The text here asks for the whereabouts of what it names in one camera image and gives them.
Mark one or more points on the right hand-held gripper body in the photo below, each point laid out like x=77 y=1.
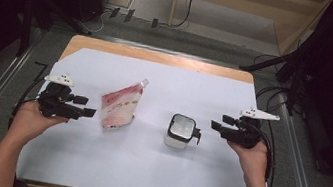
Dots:
x=245 y=136

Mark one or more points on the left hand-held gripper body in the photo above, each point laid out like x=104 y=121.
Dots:
x=54 y=104

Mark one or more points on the red and white refill pouch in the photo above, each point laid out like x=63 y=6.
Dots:
x=120 y=106

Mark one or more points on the glass jar with black lid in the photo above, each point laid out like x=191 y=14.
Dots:
x=180 y=131

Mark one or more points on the person's right hand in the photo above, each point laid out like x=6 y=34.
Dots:
x=255 y=161

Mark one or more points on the person's left hand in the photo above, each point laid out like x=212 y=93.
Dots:
x=29 y=124

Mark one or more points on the black stand with angled legs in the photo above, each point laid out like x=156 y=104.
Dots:
x=26 y=30
x=294 y=83

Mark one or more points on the white paper sheet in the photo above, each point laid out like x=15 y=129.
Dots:
x=142 y=167

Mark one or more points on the wooden table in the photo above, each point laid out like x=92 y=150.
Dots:
x=160 y=57

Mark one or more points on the light wooden frame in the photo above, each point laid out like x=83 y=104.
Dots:
x=283 y=27

